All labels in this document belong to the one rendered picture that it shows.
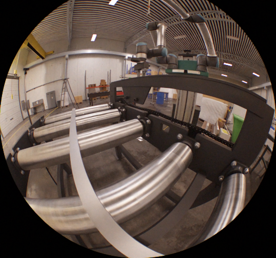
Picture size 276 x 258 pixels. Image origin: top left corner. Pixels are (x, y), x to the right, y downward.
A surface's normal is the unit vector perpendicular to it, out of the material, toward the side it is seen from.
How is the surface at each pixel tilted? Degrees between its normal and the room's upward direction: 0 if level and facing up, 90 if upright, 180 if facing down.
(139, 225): 0
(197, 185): 0
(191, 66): 90
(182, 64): 90
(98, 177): 0
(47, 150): 37
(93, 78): 90
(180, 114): 90
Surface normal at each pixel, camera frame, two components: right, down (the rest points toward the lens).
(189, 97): -0.69, 0.26
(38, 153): 0.43, -0.47
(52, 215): 0.11, -0.87
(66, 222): 0.29, -0.70
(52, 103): 0.61, 0.32
